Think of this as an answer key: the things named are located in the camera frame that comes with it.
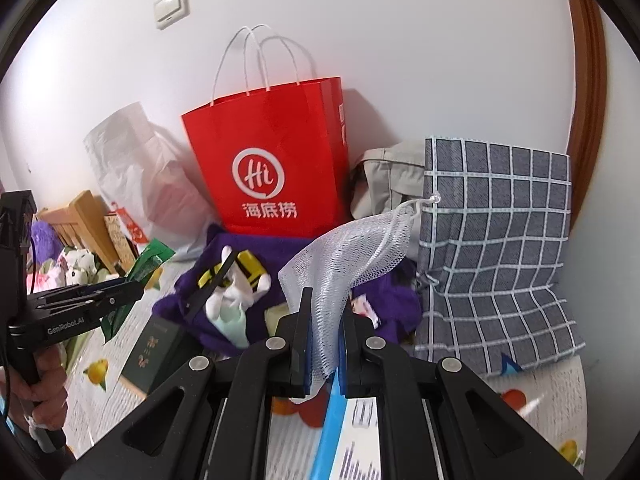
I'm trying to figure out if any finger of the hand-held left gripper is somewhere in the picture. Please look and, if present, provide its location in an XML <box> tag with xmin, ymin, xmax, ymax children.
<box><xmin>92</xmin><ymin>290</ymin><xmax>147</xmax><ymax>323</ymax></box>
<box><xmin>75</xmin><ymin>277</ymin><xmax>147</xmax><ymax>298</ymax></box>

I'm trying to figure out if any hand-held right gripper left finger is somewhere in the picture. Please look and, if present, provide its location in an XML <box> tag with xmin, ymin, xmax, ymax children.
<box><xmin>60</xmin><ymin>287</ymin><xmax>316</xmax><ymax>480</ymax></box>

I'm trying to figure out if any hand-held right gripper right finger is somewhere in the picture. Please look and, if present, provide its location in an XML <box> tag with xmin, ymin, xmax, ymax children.
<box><xmin>337</xmin><ymin>305</ymin><xmax>586</xmax><ymax>480</ymax></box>

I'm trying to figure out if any dark green sachet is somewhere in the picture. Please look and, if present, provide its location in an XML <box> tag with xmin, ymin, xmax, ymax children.
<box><xmin>100</xmin><ymin>240</ymin><xmax>175</xmax><ymax>346</ymax></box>

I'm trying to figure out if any fruit print white packet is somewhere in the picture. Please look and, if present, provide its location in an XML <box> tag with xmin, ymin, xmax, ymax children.
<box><xmin>350</xmin><ymin>296</ymin><xmax>381</xmax><ymax>331</ymax></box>

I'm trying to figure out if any white and mint sock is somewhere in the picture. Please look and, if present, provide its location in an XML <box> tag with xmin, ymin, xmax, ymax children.
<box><xmin>205</xmin><ymin>245</ymin><xmax>266</xmax><ymax>348</ymax></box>

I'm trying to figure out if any white mesh bag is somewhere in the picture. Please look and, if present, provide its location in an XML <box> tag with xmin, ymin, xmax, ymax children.
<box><xmin>277</xmin><ymin>195</ymin><xmax>443</xmax><ymax>403</ymax></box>

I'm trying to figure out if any person's left hand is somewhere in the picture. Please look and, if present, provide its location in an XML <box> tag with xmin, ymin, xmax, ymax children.
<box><xmin>7</xmin><ymin>342</ymin><xmax>71</xmax><ymax>433</ymax></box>

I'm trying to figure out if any patterned notebook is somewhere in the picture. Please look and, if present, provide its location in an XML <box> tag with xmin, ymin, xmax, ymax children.
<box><xmin>102</xmin><ymin>212</ymin><xmax>141</xmax><ymax>266</ymax></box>

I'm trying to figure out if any colourful striped quilt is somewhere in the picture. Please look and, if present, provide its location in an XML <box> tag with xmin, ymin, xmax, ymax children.
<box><xmin>30</xmin><ymin>260</ymin><xmax>66</xmax><ymax>291</ymax></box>

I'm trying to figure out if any dark green box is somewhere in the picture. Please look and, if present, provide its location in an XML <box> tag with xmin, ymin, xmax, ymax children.
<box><xmin>120</xmin><ymin>315</ymin><xmax>221</xmax><ymax>396</ymax></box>

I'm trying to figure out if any wooden bed headboard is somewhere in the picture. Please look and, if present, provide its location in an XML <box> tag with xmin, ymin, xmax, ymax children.
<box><xmin>37</xmin><ymin>190</ymin><xmax>128</xmax><ymax>276</ymax></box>

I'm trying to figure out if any blue and white box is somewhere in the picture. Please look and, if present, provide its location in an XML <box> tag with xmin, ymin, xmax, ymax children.
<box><xmin>307</xmin><ymin>375</ymin><xmax>391</xmax><ymax>480</ymax></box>

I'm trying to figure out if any purple towel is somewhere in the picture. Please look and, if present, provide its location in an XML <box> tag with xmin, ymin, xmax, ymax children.
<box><xmin>152</xmin><ymin>223</ymin><xmax>423</xmax><ymax>361</ymax></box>

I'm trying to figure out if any purple plush toy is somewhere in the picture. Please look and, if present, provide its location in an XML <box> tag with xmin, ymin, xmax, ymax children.
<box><xmin>30</xmin><ymin>220</ymin><xmax>63</xmax><ymax>268</ymax></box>

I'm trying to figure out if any white plastic shopping bag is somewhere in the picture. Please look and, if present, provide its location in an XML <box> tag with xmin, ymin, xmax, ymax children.
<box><xmin>82</xmin><ymin>102</ymin><xmax>221</xmax><ymax>261</ymax></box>

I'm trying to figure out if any grey checked fabric bag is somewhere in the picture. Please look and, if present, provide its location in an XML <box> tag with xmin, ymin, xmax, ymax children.
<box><xmin>412</xmin><ymin>135</ymin><xmax>587</xmax><ymax>378</ymax></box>

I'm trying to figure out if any beige canvas bag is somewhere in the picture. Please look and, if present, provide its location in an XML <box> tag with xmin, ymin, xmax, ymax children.
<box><xmin>349</xmin><ymin>140</ymin><xmax>428</xmax><ymax>221</ymax></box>

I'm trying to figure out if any fruit print tablecloth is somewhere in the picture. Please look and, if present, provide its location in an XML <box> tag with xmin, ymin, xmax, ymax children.
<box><xmin>60</xmin><ymin>255</ymin><xmax>588</xmax><ymax>480</ymax></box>

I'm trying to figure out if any red paper bag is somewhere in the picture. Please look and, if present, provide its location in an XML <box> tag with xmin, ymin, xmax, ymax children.
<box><xmin>181</xmin><ymin>24</ymin><xmax>351</xmax><ymax>241</ymax></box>

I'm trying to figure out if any white wall light switch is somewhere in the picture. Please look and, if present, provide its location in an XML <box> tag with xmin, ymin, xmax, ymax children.
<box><xmin>152</xmin><ymin>0</ymin><xmax>191</xmax><ymax>31</ymax></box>

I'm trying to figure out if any brown wooden door frame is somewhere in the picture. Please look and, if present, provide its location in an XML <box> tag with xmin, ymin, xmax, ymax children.
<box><xmin>560</xmin><ymin>0</ymin><xmax>608</xmax><ymax>226</ymax></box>

